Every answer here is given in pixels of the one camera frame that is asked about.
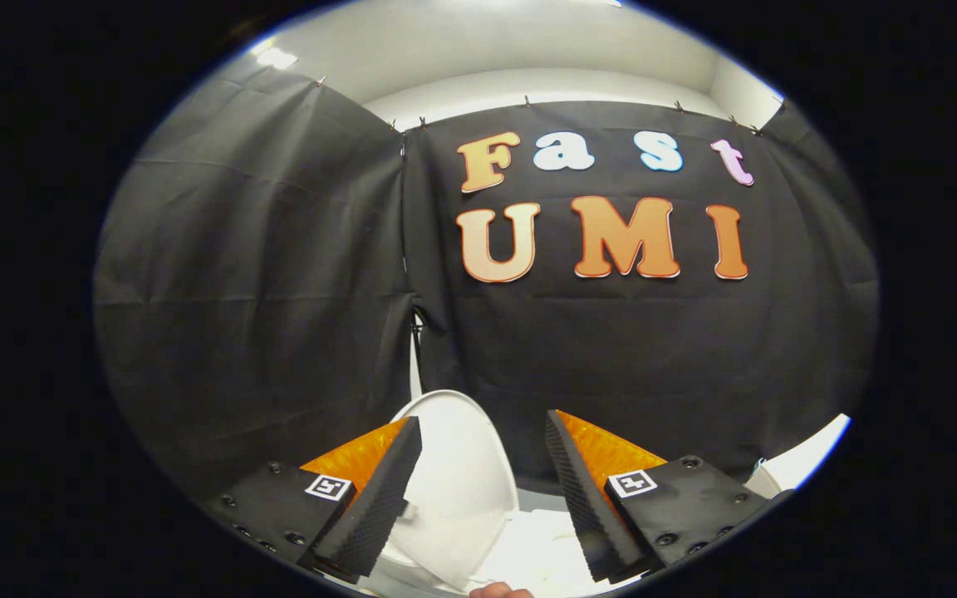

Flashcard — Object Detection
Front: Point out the black backdrop cloth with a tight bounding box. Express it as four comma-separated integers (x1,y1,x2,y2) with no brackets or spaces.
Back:
92,58,881,532

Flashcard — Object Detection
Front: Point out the ceiling light panel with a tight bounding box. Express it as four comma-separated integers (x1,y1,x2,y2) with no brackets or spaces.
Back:
249,37,299,72

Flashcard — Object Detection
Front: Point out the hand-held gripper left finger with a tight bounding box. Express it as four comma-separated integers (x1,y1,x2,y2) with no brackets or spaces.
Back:
203,415,424,583

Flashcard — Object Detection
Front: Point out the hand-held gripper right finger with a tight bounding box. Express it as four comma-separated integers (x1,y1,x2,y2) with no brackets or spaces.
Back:
545,409,795,585

